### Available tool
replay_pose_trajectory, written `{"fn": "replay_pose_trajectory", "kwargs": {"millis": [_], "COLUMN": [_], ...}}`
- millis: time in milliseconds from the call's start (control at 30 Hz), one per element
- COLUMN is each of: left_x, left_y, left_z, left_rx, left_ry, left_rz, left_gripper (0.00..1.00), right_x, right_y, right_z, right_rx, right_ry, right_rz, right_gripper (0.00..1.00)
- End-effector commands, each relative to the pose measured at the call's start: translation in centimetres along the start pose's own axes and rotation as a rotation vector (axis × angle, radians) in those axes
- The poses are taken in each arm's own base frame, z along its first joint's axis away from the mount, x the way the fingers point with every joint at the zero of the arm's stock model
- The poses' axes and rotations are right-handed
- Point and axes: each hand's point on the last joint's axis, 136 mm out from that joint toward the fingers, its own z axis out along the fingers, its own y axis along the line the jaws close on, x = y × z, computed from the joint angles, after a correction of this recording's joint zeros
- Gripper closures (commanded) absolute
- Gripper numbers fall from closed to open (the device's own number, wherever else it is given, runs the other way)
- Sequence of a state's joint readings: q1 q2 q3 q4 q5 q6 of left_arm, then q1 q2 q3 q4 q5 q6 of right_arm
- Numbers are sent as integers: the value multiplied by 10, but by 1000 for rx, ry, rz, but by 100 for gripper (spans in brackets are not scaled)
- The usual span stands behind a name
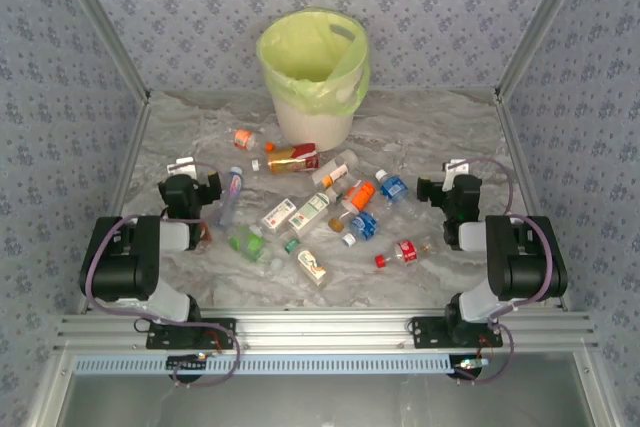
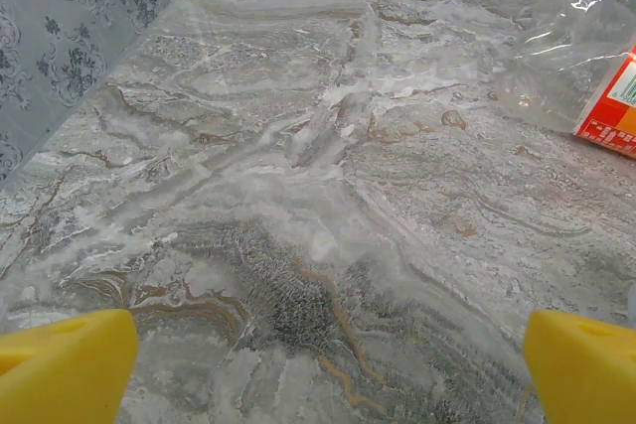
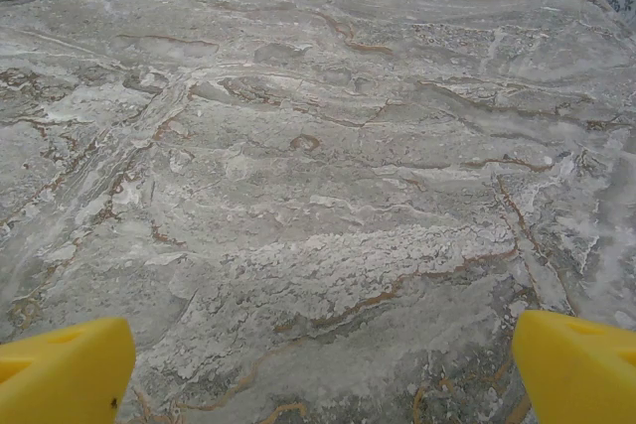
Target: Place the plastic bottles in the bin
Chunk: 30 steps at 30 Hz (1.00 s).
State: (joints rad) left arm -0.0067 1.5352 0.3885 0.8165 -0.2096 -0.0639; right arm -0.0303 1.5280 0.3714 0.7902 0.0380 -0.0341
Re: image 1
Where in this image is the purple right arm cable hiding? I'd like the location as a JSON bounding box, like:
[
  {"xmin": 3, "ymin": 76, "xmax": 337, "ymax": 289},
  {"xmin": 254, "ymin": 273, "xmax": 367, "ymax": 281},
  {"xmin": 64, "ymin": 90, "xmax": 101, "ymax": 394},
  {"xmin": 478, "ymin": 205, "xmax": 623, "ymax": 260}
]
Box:
[{"xmin": 452, "ymin": 155, "xmax": 556, "ymax": 387}]

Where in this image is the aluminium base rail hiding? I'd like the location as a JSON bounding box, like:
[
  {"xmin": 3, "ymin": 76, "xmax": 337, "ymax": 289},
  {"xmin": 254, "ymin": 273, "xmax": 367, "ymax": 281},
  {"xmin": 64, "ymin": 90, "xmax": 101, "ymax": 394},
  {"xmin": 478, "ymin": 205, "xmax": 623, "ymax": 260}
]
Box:
[{"xmin": 53, "ymin": 310, "xmax": 599, "ymax": 352}]

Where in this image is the green plastic bottle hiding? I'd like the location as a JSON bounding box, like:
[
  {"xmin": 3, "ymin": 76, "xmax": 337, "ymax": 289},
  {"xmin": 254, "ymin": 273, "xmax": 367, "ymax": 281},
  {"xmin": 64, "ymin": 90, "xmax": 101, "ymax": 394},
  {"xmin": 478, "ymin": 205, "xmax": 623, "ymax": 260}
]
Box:
[{"xmin": 227, "ymin": 224, "xmax": 271, "ymax": 264}]

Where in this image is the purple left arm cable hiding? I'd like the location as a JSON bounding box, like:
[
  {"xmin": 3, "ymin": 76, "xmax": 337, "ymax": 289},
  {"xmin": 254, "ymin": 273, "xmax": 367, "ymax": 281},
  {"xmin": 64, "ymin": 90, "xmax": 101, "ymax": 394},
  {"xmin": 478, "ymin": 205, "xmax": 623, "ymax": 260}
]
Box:
[{"xmin": 81, "ymin": 160, "xmax": 242, "ymax": 389}]

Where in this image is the orange label brown cap bottle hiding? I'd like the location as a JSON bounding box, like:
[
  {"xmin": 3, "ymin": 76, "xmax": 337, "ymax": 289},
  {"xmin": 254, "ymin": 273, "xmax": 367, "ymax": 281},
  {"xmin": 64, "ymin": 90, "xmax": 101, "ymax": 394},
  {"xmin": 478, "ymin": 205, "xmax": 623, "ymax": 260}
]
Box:
[{"xmin": 328, "ymin": 180, "xmax": 377, "ymax": 234}]

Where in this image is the light green bin liner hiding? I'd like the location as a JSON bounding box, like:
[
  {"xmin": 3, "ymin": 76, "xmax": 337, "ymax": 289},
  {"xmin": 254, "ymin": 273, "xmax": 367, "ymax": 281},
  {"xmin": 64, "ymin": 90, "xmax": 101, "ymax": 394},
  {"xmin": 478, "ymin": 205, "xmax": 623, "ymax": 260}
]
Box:
[{"xmin": 255, "ymin": 7, "xmax": 372, "ymax": 117}]

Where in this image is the green cap cream label bottle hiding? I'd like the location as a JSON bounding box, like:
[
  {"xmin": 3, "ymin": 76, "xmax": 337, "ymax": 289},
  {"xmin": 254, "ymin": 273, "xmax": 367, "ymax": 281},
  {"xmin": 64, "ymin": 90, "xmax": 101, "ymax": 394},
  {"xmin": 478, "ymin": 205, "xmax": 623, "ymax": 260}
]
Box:
[{"xmin": 283, "ymin": 238, "xmax": 331, "ymax": 291}]

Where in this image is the purple label water bottle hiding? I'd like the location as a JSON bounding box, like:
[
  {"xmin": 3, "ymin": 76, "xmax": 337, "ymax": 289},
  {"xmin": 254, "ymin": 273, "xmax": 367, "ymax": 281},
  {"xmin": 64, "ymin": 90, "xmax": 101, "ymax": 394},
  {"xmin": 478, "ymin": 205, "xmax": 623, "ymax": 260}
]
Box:
[{"xmin": 215, "ymin": 165, "xmax": 247, "ymax": 228}]

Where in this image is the white label green print bottle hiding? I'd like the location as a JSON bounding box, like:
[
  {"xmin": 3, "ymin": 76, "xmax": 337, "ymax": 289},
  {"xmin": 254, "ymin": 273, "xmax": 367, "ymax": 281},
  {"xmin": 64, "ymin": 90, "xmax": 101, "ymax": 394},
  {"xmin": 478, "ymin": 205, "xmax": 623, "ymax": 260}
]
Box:
[{"xmin": 279, "ymin": 190, "xmax": 332, "ymax": 243}]

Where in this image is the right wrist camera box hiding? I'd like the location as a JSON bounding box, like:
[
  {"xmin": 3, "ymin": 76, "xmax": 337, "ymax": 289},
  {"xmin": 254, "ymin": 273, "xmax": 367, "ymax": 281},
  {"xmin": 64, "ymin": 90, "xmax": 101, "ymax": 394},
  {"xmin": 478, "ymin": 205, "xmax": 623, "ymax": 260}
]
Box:
[{"xmin": 442, "ymin": 158, "xmax": 474, "ymax": 178}]

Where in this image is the red gold label bottle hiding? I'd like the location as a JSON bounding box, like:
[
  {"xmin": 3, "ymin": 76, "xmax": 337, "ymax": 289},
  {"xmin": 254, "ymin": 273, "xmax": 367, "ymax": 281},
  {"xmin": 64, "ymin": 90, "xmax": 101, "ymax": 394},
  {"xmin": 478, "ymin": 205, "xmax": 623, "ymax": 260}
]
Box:
[{"xmin": 250, "ymin": 142, "xmax": 321, "ymax": 176}]

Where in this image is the white label red print bottle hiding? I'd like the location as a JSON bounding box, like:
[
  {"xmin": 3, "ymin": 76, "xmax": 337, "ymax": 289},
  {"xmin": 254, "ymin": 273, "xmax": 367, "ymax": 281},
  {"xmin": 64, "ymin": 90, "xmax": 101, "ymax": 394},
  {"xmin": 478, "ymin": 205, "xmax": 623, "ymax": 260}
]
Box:
[{"xmin": 260, "ymin": 198, "xmax": 297, "ymax": 234}]

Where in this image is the aluminium side rail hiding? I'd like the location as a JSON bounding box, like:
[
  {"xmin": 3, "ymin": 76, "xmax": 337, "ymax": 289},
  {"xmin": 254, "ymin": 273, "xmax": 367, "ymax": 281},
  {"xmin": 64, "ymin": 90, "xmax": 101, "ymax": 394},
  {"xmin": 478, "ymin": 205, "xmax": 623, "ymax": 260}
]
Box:
[
  {"xmin": 493, "ymin": 91, "xmax": 574, "ymax": 312},
  {"xmin": 74, "ymin": 94, "xmax": 154, "ymax": 316}
]

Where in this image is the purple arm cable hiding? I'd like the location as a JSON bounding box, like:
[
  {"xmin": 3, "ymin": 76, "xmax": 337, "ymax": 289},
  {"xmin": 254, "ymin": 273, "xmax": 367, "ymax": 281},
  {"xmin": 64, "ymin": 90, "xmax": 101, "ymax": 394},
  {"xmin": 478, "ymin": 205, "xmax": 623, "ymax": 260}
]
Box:
[
  {"xmin": 81, "ymin": 160, "xmax": 242, "ymax": 389},
  {"xmin": 452, "ymin": 155, "xmax": 556, "ymax": 387}
]

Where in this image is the small circuit board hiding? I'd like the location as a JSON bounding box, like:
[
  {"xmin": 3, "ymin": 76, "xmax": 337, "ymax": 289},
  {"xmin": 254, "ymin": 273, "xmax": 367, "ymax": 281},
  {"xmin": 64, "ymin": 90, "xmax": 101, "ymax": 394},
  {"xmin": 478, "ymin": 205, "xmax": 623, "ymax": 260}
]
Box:
[
  {"xmin": 449, "ymin": 355, "xmax": 490, "ymax": 377},
  {"xmin": 166, "ymin": 352, "xmax": 209, "ymax": 372}
]

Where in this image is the small orange label bottle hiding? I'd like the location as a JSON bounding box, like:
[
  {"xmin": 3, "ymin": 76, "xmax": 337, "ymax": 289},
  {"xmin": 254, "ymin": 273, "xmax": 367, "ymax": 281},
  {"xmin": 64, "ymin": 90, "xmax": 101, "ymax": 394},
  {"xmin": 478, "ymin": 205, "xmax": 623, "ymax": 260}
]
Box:
[{"xmin": 232, "ymin": 128, "xmax": 265, "ymax": 151}]

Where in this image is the white plastic bin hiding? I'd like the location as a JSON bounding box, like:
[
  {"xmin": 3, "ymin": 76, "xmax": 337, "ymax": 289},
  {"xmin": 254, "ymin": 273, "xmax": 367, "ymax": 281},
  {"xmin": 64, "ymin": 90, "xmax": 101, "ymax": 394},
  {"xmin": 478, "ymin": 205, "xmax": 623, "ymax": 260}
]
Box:
[{"xmin": 272, "ymin": 66, "xmax": 371, "ymax": 153}]

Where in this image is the aluminium lower frame rail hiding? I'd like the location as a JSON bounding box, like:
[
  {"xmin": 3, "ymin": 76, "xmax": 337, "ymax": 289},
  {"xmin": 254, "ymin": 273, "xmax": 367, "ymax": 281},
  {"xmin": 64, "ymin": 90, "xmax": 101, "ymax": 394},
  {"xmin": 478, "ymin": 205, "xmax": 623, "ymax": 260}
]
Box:
[
  {"xmin": 22, "ymin": 350, "xmax": 76, "ymax": 427},
  {"xmin": 569, "ymin": 350, "xmax": 621, "ymax": 427}
]

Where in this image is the slotted grey cable duct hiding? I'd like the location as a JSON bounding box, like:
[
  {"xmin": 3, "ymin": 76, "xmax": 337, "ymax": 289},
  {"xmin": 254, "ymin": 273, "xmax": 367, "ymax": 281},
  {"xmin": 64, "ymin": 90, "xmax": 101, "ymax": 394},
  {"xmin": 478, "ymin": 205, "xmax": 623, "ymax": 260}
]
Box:
[{"xmin": 73, "ymin": 352, "xmax": 571, "ymax": 377}]

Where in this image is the blue label water bottle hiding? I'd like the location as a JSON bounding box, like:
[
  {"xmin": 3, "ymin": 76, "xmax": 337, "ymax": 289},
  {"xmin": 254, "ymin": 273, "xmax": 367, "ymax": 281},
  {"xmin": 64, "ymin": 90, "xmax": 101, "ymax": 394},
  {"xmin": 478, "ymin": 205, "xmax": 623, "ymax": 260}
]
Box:
[
  {"xmin": 342, "ymin": 210, "xmax": 382, "ymax": 248},
  {"xmin": 374, "ymin": 169, "xmax": 419, "ymax": 221}
]

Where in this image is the aluminium frame post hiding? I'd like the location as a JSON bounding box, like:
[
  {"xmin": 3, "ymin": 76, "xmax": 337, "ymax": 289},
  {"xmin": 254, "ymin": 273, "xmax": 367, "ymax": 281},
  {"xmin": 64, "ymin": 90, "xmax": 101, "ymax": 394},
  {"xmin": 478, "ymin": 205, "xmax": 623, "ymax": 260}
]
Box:
[
  {"xmin": 47, "ymin": 0, "xmax": 152, "ymax": 104},
  {"xmin": 493, "ymin": 0, "xmax": 599, "ymax": 104}
]

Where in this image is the red label red cap bottle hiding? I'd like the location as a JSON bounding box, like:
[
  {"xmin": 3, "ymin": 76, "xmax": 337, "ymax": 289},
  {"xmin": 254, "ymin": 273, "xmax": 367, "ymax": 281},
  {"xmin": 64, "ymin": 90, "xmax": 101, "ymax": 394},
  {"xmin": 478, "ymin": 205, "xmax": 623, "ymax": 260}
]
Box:
[{"xmin": 374, "ymin": 239, "xmax": 434, "ymax": 269}]

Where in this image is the clear bottle orange stripe label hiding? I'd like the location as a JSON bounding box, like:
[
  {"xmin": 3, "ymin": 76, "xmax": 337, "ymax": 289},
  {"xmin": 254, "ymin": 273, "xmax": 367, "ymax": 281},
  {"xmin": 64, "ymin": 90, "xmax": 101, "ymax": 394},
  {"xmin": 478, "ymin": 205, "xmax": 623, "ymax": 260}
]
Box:
[{"xmin": 310, "ymin": 149, "xmax": 361, "ymax": 188}]

